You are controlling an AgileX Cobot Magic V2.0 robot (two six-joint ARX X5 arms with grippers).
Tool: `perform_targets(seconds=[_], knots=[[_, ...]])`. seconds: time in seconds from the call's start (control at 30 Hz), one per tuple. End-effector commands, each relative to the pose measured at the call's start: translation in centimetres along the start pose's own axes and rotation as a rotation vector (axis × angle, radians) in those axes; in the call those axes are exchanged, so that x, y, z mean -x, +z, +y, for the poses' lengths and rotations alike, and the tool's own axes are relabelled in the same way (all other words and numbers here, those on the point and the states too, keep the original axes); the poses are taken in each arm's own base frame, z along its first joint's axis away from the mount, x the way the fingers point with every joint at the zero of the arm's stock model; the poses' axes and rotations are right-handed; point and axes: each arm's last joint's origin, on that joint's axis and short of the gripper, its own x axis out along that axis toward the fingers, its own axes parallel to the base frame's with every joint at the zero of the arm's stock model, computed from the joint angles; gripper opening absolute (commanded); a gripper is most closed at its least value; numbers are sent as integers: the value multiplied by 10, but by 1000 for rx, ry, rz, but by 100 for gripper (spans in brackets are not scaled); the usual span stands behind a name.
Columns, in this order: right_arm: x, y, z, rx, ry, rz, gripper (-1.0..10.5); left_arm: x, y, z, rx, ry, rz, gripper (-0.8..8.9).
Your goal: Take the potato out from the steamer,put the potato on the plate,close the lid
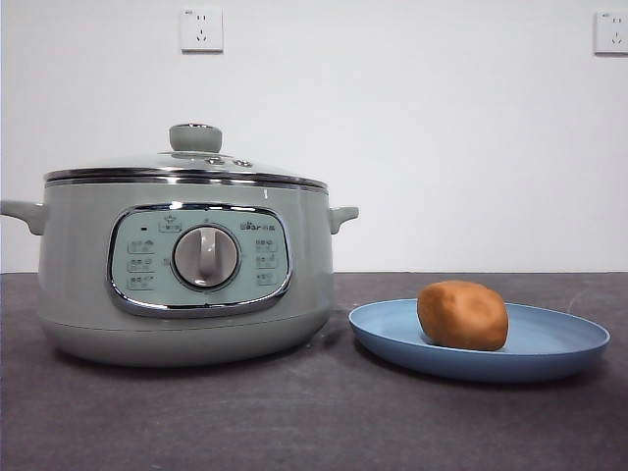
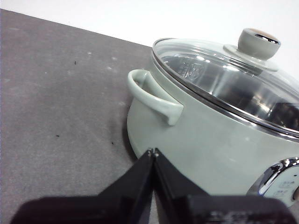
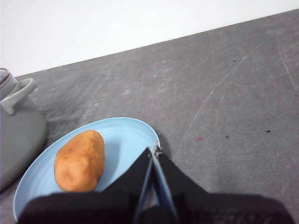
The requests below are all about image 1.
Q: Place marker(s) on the glass lid with green knob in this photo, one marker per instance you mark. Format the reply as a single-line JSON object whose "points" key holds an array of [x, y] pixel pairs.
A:
{"points": [[195, 137]]}

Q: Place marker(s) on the brown potato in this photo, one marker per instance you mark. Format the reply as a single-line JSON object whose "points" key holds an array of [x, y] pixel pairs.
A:
{"points": [[462, 316]]}

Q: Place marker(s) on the pale green electric steamer pot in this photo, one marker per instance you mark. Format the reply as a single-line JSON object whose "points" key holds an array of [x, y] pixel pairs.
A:
{"points": [[73, 294]]}

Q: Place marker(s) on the blue round plate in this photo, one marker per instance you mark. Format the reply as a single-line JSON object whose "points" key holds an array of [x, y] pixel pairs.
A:
{"points": [[554, 343]]}

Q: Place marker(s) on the white wall socket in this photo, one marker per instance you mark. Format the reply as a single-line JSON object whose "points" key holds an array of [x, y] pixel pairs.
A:
{"points": [[201, 30], [612, 33]]}

